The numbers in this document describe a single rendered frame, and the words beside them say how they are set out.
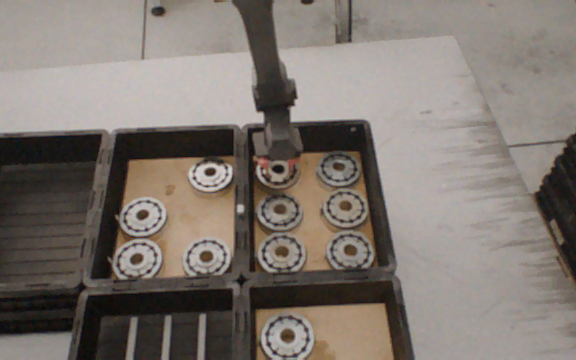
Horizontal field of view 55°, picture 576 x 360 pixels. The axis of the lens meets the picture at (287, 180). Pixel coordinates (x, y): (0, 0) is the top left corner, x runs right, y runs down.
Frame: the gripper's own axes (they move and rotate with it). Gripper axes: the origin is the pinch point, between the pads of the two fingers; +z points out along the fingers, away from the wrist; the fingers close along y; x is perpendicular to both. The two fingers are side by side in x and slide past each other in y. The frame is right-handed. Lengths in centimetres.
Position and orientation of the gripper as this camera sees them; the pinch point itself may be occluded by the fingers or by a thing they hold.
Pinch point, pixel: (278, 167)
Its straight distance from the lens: 127.1
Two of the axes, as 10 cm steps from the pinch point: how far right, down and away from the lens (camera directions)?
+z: 0.0, 6.0, 8.0
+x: -1.7, -7.9, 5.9
